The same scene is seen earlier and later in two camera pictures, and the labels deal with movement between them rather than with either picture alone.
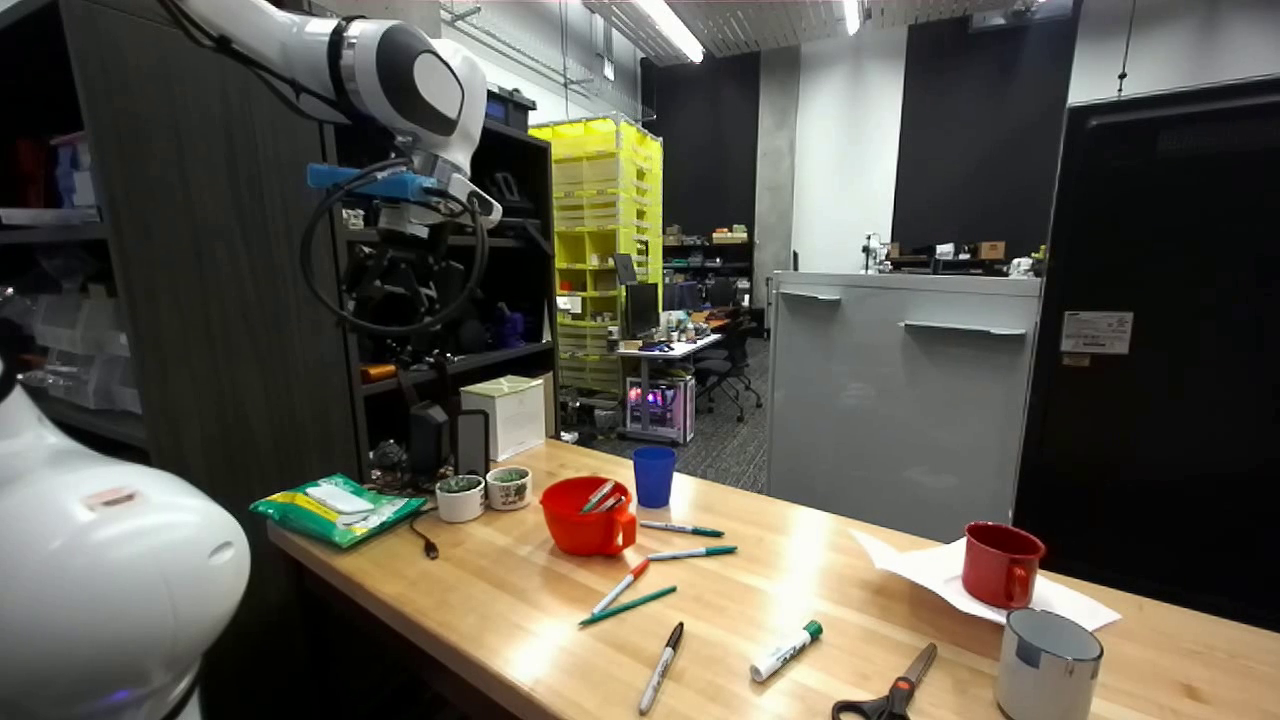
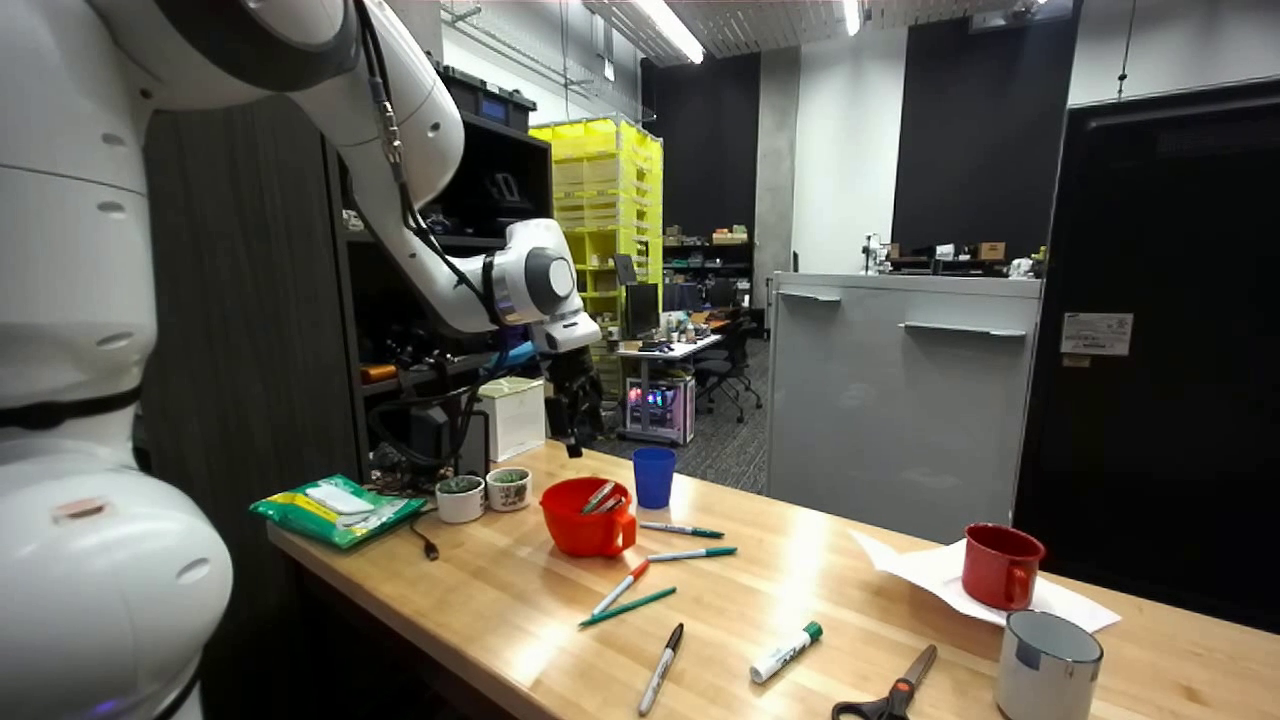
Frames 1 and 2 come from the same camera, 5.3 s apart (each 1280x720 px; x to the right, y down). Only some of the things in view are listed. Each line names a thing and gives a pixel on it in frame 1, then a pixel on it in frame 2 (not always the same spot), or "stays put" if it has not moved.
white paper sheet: (932, 575) stays put
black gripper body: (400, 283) to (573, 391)
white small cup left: (458, 497) stays put
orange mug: (582, 528) stays put
